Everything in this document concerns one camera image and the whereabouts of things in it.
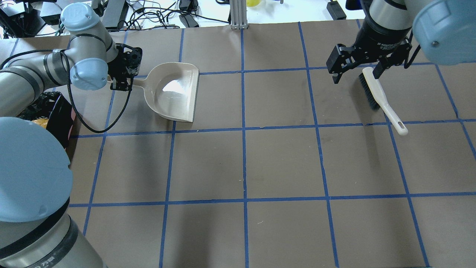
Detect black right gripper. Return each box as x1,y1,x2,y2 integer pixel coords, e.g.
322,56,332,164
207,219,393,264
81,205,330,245
326,19,412,84

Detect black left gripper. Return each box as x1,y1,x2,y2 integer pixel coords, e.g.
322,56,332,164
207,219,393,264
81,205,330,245
108,44,143,92

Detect white brush black bristles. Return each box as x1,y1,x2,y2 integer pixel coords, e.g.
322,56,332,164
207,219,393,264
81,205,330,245
358,67,408,136

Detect beige plastic dustpan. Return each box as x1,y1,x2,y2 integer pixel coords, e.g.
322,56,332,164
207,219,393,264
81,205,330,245
133,62,200,123

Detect round golden bread roll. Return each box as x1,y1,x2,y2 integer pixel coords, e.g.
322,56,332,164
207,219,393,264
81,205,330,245
31,118,49,129

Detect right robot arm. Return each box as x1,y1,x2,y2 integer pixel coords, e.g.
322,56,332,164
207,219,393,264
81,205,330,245
326,0,476,83

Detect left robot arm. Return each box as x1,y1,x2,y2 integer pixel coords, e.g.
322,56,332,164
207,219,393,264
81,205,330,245
1,2,142,268

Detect black bag lined bin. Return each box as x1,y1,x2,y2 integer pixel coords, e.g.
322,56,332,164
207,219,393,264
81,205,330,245
17,91,76,148

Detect black power brick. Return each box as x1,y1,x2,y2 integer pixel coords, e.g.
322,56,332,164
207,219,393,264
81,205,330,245
326,0,347,20

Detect black power adapter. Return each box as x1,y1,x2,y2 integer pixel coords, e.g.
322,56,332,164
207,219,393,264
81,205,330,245
179,14,200,28

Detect yellow round object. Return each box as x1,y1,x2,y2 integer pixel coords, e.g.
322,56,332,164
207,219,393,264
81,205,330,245
245,0,262,7

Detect aluminium frame post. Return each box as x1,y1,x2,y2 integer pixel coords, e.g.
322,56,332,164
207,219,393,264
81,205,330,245
229,0,249,29

